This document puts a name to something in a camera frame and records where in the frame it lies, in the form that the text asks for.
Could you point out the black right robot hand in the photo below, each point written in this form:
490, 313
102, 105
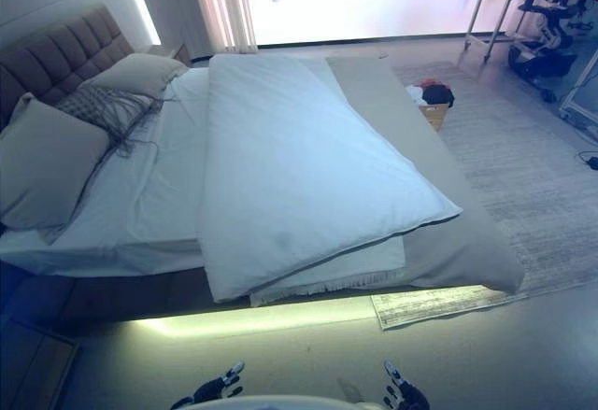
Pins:
404, 393

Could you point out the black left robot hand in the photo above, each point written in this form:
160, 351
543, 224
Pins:
212, 389

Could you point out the white duvet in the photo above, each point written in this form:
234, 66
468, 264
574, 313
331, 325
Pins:
289, 158

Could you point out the brown bed base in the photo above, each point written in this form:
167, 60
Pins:
93, 298

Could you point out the white bed sheet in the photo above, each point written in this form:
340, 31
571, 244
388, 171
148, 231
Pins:
154, 195

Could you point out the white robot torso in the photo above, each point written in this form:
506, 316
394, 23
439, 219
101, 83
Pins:
280, 404

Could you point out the beige bedspread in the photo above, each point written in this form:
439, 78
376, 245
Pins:
448, 251

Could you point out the brown wooden cabinet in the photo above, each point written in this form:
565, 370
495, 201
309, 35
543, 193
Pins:
32, 372

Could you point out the grey area rug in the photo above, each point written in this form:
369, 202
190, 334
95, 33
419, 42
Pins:
514, 172

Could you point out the beige pillow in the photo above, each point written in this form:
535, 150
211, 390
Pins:
42, 172
140, 74

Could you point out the white garment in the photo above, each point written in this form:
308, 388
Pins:
415, 94

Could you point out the grey fringed woven cushion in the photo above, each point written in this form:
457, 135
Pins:
93, 104

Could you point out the red garment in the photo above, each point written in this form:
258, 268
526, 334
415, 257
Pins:
427, 84

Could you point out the white framed equipment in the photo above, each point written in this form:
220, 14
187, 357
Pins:
579, 102

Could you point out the wooden bedside table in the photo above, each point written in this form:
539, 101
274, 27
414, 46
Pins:
163, 50

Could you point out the black white wheeled machine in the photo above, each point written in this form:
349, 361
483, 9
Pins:
537, 62

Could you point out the brown tufted headboard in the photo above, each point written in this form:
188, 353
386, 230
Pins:
56, 50

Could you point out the light sheer curtain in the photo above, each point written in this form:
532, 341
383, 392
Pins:
219, 4

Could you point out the glowing wall light strip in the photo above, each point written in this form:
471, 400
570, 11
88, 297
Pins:
140, 4

